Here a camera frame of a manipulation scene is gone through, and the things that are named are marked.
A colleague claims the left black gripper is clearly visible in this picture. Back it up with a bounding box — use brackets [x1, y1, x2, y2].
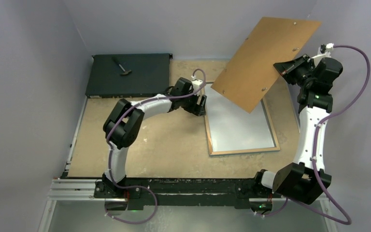
[180, 89, 206, 116]

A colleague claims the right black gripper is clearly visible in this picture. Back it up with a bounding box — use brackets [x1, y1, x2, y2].
[274, 55, 316, 89]

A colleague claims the hot air balloon photo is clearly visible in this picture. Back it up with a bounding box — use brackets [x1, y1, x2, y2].
[204, 86, 276, 153]

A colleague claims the blue wooden picture frame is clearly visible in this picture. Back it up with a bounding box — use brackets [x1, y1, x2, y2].
[203, 81, 281, 157]

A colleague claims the brown cardboard backing board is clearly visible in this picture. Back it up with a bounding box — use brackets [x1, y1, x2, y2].
[212, 17, 322, 113]

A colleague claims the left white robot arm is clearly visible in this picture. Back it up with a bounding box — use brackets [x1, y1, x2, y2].
[102, 77, 206, 198]

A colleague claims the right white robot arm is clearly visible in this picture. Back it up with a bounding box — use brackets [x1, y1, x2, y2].
[252, 53, 343, 204]

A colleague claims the dark flat box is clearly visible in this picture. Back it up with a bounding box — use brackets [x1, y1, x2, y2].
[85, 53, 173, 98]

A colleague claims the small black hammer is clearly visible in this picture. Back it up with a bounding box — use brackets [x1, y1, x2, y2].
[112, 57, 132, 76]

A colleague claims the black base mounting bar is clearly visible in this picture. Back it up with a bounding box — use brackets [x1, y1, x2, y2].
[94, 177, 274, 213]

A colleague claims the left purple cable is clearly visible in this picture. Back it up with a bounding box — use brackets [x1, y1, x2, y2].
[104, 69, 207, 224]

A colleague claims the aluminium rail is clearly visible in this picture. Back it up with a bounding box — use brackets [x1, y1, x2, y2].
[47, 178, 330, 203]

